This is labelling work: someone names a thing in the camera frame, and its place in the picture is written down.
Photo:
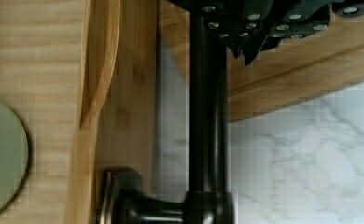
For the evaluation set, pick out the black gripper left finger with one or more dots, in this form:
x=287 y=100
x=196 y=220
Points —
x=240 y=25

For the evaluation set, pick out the pale green round plate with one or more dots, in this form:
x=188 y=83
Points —
x=14 y=155

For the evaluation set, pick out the bamboo cutting board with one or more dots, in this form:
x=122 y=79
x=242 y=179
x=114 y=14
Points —
x=295 y=71

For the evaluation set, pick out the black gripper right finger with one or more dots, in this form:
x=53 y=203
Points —
x=268 y=22

